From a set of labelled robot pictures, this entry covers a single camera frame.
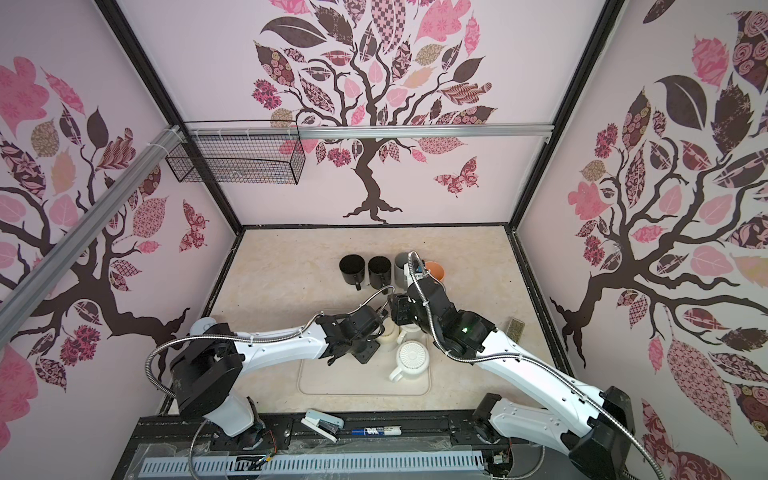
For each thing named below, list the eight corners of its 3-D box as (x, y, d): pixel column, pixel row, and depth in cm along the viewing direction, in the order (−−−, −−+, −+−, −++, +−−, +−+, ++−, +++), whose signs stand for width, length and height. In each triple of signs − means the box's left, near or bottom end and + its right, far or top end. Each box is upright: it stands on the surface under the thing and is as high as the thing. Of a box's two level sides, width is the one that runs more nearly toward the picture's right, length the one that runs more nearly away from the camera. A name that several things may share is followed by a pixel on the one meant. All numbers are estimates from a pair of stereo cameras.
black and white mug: (340, 295, 101) (336, 280, 94) (344, 271, 108) (340, 254, 101) (364, 295, 101) (361, 280, 94) (365, 270, 108) (363, 254, 101)
